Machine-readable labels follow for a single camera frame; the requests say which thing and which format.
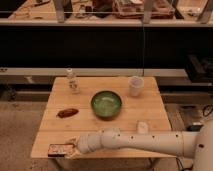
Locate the brown red sausage toy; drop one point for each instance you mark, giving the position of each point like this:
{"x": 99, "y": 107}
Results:
{"x": 67, "y": 113}

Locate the white wrapped packet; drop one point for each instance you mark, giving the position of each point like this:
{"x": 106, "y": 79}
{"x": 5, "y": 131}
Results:
{"x": 142, "y": 127}

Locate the green ceramic bowl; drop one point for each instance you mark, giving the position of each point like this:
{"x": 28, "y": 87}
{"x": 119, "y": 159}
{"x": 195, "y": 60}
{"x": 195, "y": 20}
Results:
{"x": 106, "y": 104}

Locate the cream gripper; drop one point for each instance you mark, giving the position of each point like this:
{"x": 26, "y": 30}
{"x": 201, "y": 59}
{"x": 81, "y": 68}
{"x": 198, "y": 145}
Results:
{"x": 74, "y": 152}

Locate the cluttered tray on shelf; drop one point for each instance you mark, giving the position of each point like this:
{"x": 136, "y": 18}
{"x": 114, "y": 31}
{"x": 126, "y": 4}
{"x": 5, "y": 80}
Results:
{"x": 134, "y": 9}

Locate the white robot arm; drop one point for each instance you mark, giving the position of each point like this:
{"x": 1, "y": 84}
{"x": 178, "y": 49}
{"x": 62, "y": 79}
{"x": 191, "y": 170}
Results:
{"x": 195, "y": 145}

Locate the small clear plastic bottle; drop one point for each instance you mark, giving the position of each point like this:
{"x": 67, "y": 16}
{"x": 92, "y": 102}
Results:
{"x": 72, "y": 79}

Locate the white ceramic cup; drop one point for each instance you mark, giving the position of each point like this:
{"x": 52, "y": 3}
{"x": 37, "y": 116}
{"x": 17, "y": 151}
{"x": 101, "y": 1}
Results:
{"x": 135, "y": 85}

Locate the dark blue box on floor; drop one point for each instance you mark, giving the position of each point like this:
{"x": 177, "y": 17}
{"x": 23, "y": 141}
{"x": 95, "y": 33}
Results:
{"x": 194, "y": 128}

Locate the long shelf bench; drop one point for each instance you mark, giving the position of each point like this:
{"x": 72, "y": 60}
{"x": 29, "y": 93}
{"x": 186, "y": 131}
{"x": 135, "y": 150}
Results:
{"x": 47, "y": 37}

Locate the orange black eraser box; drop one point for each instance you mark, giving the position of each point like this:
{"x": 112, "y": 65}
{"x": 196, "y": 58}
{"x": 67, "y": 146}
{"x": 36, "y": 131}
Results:
{"x": 59, "y": 150}

